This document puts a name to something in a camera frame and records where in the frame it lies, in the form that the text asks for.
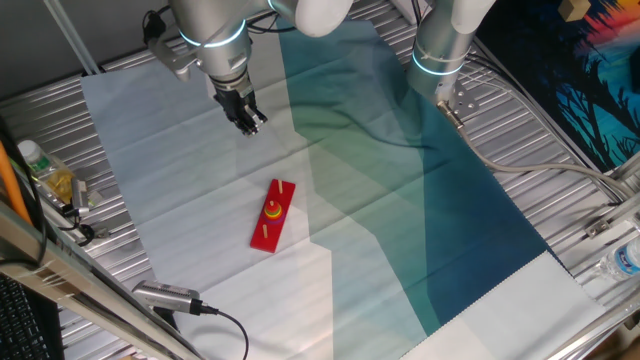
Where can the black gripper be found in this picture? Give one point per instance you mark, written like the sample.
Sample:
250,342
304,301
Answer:
235,105

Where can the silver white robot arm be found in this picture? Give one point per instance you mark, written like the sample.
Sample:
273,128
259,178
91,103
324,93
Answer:
215,30

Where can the red Hanoi base board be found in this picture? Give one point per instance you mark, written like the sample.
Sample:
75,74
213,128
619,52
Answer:
262,240

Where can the wooden block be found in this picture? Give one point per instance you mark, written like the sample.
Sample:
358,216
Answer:
574,9

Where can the blue green white tablecloth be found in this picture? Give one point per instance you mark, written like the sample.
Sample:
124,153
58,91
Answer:
150,200

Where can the yellow oil bottle green label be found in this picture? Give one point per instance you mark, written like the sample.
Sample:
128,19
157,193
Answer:
47,172

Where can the orange pole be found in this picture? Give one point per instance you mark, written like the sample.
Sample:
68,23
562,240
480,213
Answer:
11,187

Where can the black keyboard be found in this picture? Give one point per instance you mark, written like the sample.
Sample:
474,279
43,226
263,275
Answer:
25,325

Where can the colourful sunset poster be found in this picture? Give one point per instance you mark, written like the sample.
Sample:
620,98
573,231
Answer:
575,75

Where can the clear water bottle blue label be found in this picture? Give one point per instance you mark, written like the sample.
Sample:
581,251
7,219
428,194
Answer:
622,260

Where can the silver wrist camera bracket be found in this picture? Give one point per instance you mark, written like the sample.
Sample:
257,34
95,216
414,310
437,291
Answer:
172,60

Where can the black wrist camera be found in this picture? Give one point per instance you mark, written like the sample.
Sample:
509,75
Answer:
151,27

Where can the small silver camera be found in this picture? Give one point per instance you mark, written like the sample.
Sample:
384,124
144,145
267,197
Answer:
79,195

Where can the silver depth camera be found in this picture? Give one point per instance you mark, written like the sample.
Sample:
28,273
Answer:
165,296

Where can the aluminium frame post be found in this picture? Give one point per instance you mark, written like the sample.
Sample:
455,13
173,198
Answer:
70,35

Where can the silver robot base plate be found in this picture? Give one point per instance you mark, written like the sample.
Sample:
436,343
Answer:
465,102

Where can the aluminium frame beam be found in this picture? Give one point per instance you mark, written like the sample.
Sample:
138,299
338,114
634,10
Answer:
75,280

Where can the aluminium profile rail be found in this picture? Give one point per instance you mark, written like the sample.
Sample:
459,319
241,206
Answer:
625,207

